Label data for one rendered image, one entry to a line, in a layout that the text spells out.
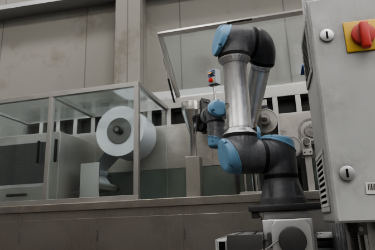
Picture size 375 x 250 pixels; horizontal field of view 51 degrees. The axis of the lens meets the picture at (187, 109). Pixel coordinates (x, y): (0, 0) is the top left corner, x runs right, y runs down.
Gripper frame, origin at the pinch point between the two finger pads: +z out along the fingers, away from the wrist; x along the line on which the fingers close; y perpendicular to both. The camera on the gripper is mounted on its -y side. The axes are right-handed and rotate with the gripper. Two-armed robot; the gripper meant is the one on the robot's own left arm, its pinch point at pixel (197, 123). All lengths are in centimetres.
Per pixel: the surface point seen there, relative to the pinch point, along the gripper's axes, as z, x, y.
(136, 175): 43, -22, 23
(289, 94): 49, 74, -45
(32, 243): 69, -72, 65
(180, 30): 47, -6, -74
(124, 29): 231, -40, -166
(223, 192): 72, 40, 22
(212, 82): 43, 18, -41
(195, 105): 53, 10, -27
